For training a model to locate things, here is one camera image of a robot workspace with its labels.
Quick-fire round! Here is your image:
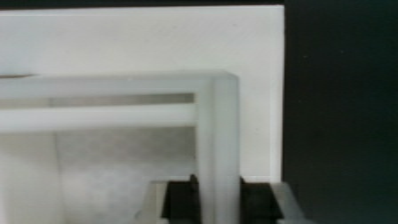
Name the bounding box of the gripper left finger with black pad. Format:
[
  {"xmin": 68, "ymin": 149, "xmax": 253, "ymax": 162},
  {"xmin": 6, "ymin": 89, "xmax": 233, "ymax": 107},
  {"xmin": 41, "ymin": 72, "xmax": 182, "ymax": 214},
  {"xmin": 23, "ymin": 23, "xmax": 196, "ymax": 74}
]
[{"xmin": 137, "ymin": 173, "xmax": 203, "ymax": 224}]

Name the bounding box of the white cabinet body box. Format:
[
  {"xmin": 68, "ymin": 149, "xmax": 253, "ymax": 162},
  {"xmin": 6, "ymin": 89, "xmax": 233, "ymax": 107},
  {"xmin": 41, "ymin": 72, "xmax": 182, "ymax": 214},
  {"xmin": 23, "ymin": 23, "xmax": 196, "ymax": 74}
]
[{"xmin": 0, "ymin": 6, "xmax": 285, "ymax": 224}]

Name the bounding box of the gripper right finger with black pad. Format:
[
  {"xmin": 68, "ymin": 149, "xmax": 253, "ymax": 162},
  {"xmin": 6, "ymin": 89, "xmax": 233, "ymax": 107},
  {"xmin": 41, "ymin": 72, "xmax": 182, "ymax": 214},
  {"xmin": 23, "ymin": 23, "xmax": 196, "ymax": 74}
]
[{"xmin": 237, "ymin": 175, "xmax": 310, "ymax": 224}]

